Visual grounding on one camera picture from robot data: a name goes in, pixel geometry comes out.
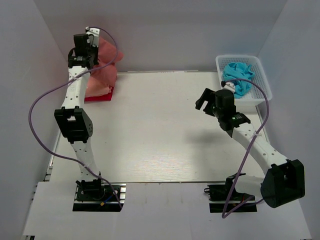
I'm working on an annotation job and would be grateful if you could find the dusty red t shirt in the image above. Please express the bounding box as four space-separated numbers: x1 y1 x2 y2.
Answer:
90 37 124 87

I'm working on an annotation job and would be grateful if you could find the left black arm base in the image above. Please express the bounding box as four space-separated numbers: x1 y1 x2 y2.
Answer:
72 179 127 213

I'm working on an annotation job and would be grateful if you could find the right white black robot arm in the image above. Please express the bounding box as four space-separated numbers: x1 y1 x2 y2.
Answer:
195 88 306 208

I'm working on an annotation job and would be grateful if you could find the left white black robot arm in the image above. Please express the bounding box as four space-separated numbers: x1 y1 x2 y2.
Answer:
54 33 106 200

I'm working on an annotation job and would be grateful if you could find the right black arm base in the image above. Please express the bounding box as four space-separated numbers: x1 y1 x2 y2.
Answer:
203 174 257 213

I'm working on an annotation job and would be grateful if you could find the crumpled blue t shirt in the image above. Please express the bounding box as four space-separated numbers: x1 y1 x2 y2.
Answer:
222 62 256 99

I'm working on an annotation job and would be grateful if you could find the folded salmon pink t shirt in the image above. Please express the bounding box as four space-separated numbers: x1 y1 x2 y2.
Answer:
85 76 113 97

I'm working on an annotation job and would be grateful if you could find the white plastic mesh basket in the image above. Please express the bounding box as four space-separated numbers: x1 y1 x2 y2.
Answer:
215 54 272 107

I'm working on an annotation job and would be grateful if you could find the folded bright red t shirt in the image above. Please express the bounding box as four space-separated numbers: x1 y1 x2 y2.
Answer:
84 86 114 102

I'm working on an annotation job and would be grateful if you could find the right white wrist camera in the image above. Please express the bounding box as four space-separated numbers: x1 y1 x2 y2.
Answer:
221 81 236 94

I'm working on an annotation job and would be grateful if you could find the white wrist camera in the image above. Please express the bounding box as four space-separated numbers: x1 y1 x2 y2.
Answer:
221 81 236 94
85 26 100 48

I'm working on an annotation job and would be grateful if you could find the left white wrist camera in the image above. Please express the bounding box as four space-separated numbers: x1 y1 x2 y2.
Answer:
85 26 100 48

